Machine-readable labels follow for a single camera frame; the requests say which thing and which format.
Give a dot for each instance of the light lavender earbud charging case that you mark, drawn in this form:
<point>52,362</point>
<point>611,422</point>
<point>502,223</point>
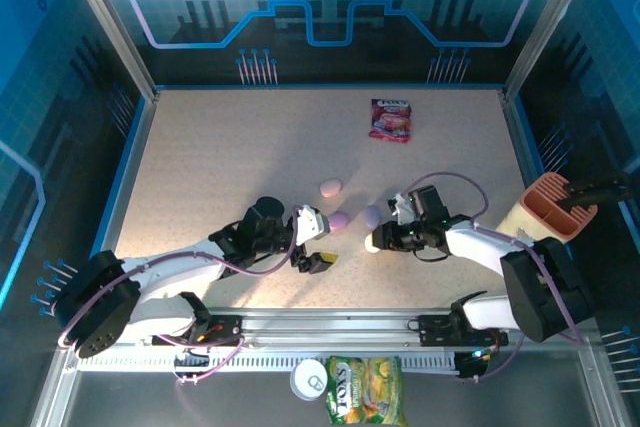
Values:
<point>372,216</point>

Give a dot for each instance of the mauve purple earbud charging case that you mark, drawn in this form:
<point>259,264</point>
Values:
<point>340,223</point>

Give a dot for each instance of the pink earbud charging case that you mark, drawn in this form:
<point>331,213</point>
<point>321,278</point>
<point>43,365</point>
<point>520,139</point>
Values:
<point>330,188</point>

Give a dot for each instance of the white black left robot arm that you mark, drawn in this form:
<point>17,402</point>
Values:
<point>175,262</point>

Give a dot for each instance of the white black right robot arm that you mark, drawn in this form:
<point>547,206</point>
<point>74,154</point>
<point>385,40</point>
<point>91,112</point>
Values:
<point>480,247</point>

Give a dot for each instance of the red candy bag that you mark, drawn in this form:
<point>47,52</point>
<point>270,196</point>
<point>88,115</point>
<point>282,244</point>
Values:
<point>390,119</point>

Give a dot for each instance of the cream terracotta utensil holder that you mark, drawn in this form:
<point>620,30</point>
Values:
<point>537,197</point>

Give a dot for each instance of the silver pull-tab tin can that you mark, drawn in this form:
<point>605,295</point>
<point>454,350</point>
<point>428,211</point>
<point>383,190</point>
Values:
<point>308,381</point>

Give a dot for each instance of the green yellow candy bag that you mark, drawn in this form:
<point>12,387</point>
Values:
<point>365,392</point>

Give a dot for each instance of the grey metal shelf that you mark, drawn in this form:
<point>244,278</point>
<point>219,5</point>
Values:
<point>150,397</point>

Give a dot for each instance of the aluminium front mounting rail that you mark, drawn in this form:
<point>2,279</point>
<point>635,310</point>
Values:
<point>325,327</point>

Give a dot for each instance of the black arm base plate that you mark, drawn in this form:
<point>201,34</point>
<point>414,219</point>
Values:
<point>435,329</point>
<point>225,324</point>

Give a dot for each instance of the aluminium table side rail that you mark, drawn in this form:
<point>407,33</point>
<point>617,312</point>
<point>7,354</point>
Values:
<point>520,147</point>
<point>135,162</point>

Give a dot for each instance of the aluminium frame post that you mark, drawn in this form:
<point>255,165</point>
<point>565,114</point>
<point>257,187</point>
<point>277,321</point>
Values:
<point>108,17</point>
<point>550,17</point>

